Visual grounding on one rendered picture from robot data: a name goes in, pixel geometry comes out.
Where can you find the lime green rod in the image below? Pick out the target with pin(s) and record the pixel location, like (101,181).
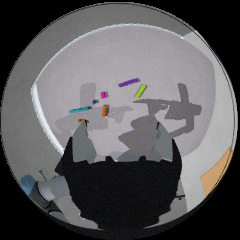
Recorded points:
(140,91)

